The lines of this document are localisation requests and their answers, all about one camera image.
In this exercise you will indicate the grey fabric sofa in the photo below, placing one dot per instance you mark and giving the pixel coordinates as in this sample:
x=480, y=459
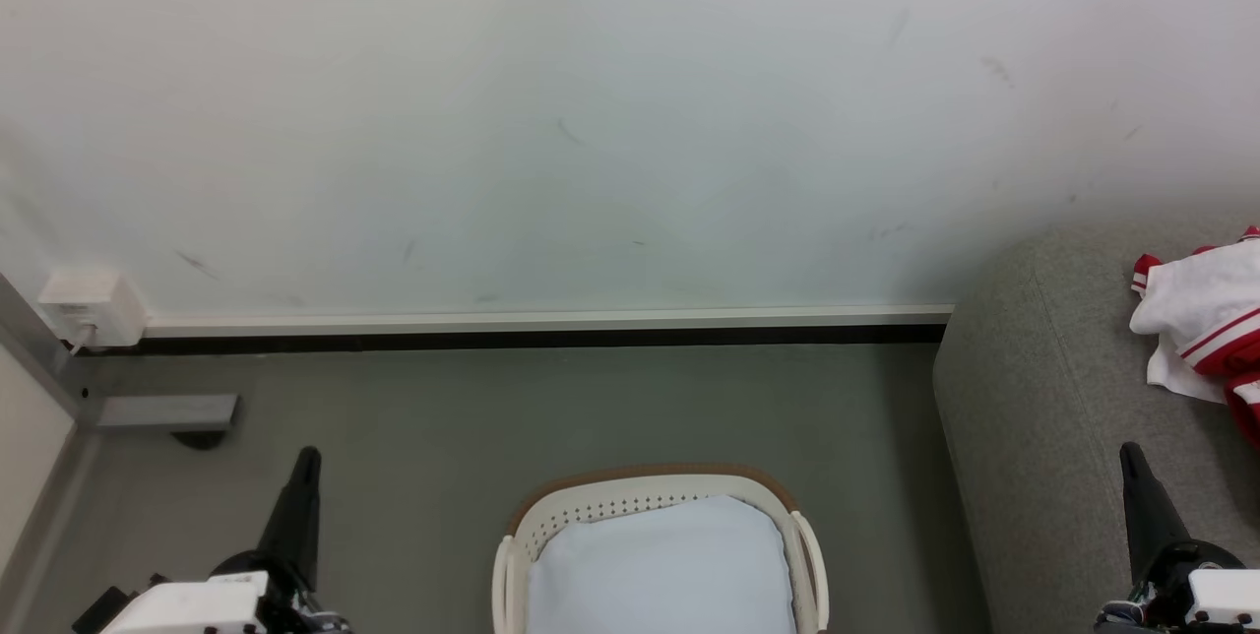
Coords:
x=1043, y=417

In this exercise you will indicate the white laundry basket brown rim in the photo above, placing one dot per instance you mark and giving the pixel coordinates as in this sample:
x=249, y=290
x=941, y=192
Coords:
x=650, y=486

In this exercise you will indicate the dark round floor stopper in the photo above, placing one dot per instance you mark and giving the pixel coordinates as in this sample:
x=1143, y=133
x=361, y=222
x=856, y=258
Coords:
x=197, y=439

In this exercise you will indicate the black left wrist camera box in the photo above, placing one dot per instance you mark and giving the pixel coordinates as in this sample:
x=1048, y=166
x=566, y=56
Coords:
x=98, y=612

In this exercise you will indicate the grey metal floor bracket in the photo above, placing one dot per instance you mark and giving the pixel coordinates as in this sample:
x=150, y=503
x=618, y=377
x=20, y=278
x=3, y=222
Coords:
x=162, y=412

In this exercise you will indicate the white wall outlet box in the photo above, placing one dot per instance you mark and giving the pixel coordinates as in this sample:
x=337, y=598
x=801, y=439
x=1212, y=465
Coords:
x=89, y=304

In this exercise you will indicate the red and white garment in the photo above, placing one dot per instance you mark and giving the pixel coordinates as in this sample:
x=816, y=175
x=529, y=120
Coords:
x=1206, y=319

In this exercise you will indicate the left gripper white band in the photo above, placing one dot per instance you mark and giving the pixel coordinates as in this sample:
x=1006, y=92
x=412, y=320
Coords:
x=187, y=604

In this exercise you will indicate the grey door frame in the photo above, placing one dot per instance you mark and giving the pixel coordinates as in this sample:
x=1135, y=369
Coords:
x=34, y=358

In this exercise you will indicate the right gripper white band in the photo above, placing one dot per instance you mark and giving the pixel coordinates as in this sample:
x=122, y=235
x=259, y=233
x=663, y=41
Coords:
x=1211, y=595

